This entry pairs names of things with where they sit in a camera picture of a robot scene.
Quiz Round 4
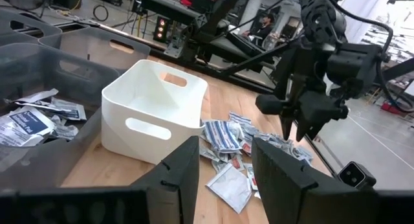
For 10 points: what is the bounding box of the white plastic bin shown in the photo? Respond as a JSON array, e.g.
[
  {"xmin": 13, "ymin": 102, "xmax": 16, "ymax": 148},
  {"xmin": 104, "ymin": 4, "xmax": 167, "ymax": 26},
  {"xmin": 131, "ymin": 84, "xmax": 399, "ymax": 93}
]
[{"xmin": 101, "ymin": 59, "xmax": 209, "ymax": 165}]

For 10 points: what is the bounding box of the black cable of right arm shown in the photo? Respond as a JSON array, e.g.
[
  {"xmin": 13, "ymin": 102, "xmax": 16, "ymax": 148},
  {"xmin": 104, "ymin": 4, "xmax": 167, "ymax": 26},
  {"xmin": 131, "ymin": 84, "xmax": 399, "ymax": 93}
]
[{"xmin": 323, "ymin": 0, "xmax": 414, "ymax": 114}]

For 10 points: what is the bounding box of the black cable coil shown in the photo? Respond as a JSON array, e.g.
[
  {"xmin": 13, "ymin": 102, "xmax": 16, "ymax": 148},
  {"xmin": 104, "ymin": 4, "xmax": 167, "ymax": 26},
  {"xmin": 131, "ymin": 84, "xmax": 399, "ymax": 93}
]
[{"xmin": 93, "ymin": 4, "xmax": 109, "ymax": 23}]

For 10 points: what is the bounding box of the small translucent grey bin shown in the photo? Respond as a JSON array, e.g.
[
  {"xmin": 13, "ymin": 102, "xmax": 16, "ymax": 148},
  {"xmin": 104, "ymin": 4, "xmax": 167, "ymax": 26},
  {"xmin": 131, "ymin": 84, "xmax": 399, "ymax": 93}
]
[{"xmin": 0, "ymin": 8, "xmax": 63, "ymax": 47}]

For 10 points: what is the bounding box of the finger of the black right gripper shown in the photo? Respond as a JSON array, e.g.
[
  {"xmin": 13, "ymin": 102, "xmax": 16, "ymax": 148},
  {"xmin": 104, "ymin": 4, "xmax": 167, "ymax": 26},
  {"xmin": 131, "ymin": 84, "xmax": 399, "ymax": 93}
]
[
  {"xmin": 294, "ymin": 117, "xmax": 325, "ymax": 143},
  {"xmin": 279, "ymin": 115, "xmax": 296, "ymax": 142}
]

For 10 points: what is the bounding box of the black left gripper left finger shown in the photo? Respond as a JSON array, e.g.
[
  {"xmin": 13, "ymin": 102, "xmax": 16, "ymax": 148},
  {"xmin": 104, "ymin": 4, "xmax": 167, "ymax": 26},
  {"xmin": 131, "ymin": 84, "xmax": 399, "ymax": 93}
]
[{"xmin": 0, "ymin": 135, "xmax": 201, "ymax": 224}]

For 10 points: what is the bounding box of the blue-striped white bandage packet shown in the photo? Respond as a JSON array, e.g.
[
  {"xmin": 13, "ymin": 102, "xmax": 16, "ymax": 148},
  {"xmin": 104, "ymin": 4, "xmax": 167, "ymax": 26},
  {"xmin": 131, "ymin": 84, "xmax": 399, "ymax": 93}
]
[{"xmin": 202, "ymin": 120, "xmax": 243, "ymax": 154}]

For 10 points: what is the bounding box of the person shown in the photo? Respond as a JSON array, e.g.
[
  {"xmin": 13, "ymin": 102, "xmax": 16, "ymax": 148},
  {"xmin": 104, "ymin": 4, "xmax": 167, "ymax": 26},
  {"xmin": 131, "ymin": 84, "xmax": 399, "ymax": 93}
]
[{"xmin": 241, "ymin": 12, "xmax": 276, "ymax": 41}]

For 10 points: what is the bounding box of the black box with blue lights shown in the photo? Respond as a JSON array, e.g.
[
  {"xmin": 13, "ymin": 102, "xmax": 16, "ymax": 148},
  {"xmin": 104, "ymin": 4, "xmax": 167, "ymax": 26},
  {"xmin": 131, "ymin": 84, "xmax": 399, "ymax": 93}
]
[{"xmin": 153, "ymin": 16, "xmax": 170, "ymax": 43}]

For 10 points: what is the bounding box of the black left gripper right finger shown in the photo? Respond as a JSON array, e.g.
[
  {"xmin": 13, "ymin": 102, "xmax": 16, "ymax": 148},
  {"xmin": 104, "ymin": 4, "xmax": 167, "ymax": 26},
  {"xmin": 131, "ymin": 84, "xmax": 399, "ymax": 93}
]
[{"xmin": 251, "ymin": 137, "xmax": 414, "ymax": 224}]

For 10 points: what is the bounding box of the white packet with blue print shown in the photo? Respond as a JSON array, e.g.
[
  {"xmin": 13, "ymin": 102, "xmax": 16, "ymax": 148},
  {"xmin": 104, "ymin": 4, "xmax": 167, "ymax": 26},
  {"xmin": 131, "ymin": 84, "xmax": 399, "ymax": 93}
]
[
  {"xmin": 254, "ymin": 131, "xmax": 292, "ymax": 151},
  {"xmin": 290, "ymin": 145, "xmax": 314, "ymax": 164},
  {"xmin": 228, "ymin": 111, "xmax": 253, "ymax": 126}
]

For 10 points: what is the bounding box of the crumpled white printed packet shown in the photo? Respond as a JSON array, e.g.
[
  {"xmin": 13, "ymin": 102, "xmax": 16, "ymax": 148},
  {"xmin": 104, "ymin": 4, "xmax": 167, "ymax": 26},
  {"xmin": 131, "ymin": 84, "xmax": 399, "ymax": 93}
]
[
  {"xmin": 3, "ymin": 87, "xmax": 60, "ymax": 106},
  {"xmin": 199, "ymin": 142, "xmax": 221, "ymax": 162}
]

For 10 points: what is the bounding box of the small black table-level camera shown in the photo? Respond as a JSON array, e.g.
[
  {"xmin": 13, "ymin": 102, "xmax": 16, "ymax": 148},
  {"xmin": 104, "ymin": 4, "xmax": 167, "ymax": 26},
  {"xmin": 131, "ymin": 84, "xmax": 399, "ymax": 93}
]
[{"xmin": 337, "ymin": 161, "xmax": 378, "ymax": 190}]

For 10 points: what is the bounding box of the large translucent grey bin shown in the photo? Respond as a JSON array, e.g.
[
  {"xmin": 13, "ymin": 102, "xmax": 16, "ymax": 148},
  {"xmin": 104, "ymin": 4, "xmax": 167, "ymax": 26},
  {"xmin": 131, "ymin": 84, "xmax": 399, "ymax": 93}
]
[{"xmin": 0, "ymin": 26, "xmax": 151, "ymax": 190}]

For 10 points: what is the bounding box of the dark grey side desk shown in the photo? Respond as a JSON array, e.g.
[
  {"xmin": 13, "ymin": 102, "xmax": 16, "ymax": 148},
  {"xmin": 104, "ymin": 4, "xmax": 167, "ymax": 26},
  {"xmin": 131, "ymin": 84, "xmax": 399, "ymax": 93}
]
[{"xmin": 133, "ymin": 0, "xmax": 234, "ymax": 28}]

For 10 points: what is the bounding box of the white packet with navy block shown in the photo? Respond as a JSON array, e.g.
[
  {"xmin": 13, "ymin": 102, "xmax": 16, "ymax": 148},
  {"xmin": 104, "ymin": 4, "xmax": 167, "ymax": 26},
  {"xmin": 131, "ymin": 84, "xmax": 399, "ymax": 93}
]
[
  {"xmin": 0, "ymin": 106, "xmax": 56, "ymax": 148},
  {"xmin": 48, "ymin": 97, "xmax": 87, "ymax": 122}
]

